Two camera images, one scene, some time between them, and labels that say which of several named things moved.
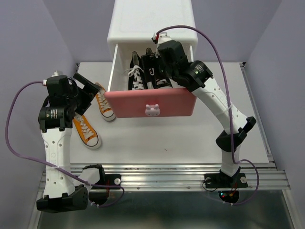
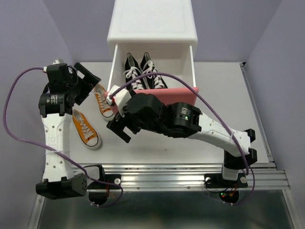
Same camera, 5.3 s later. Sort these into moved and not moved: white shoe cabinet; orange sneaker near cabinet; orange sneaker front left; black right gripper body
Moved: black right gripper body
Not moved: white shoe cabinet; orange sneaker front left; orange sneaker near cabinet
